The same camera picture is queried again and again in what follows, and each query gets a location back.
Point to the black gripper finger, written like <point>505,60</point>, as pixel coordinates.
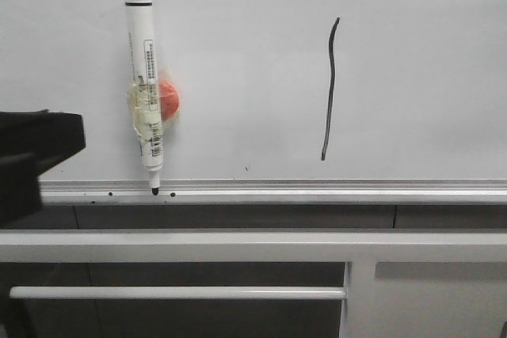
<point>20,190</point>
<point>34,142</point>

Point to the white whiteboard marker pen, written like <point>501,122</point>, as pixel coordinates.
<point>144,94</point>

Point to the red round magnet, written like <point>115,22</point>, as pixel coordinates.
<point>169,100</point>

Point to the white whiteboard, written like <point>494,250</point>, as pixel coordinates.
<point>274,89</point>

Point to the white horizontal stand bar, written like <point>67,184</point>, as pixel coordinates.
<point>167,293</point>

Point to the aluminium whiteboard tray rail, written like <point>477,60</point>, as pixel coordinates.
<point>276,192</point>

